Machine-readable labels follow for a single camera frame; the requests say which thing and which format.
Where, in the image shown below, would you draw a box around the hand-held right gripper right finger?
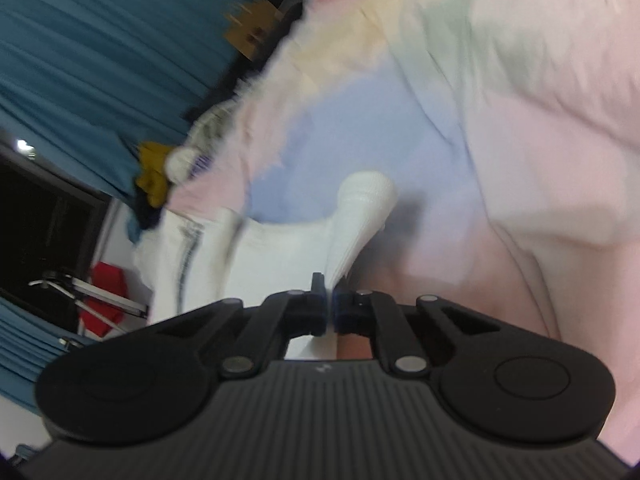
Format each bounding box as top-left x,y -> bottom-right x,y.
333,287 -> 502,377

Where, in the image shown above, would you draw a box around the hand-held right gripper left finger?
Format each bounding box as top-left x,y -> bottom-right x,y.
150,272 -> 332,379

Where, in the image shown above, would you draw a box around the white sweatpants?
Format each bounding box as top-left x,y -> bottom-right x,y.
132,171 -> 399,361

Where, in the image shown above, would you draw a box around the black garment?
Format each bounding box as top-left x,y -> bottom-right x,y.
132,200 -> 164,232

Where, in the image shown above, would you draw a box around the white grey garment pile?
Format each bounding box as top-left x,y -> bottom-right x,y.
167,100 -> 242,182

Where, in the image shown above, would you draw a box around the red cloth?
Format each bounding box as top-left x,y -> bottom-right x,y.
77,261 -> 129,337

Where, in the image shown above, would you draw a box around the mustard yellow garment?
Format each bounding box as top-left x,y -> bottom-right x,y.
135,142 -> 177,209

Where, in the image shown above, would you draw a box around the pastel tie-dye bedsheet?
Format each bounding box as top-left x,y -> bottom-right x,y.
165,0 -> 640,461

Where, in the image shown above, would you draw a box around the dark window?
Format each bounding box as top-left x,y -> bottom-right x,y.
0,140 -> 112,331

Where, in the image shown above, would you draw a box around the blue curtain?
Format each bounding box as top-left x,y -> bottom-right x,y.
0,0 -> 268,198
0,300 -> 96,413

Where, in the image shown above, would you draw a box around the brown paper bag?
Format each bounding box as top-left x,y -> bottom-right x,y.
222,0 -> 282,59

